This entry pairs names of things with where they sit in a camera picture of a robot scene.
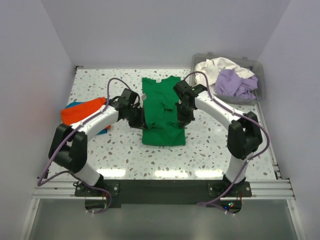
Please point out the lavender crumpled t shirt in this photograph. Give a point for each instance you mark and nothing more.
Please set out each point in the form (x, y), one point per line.
(230, 84)

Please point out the folded orange t shirt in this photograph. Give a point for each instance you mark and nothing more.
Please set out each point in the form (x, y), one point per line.
(77, 111)

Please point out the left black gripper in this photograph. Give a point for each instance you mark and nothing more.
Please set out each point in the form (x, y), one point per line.
(141, 120)

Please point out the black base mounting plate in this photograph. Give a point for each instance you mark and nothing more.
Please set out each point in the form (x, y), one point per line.
(163, 192)

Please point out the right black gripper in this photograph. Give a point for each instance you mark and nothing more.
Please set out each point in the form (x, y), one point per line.
(184, 117)

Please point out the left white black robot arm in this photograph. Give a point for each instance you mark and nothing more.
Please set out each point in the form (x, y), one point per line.
(69, 148)

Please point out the clear plastic bin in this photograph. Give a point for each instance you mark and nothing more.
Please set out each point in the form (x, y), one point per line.
(254, 66)

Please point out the white crumpled t shirt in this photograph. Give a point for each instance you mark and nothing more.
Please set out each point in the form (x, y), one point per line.
(212, 68)

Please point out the aluminium frame rail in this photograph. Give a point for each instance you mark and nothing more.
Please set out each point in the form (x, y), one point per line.
(280, 189)

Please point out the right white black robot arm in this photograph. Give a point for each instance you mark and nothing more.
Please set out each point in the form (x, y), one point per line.
(243, 132)

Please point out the green t shirt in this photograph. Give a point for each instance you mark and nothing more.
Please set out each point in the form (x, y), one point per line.
(160, 113)

